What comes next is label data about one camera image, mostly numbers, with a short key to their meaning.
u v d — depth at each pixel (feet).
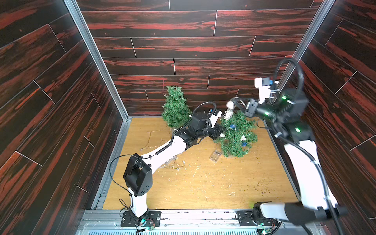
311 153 1.29
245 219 2.40
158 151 1.65
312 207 1.22
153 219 2.39
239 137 2.51
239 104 1.86
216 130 2.18
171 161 3.05
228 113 2.18
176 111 2.74
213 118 2.19
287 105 1.37
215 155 3.16
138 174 1.54
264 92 1.62
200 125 1.95
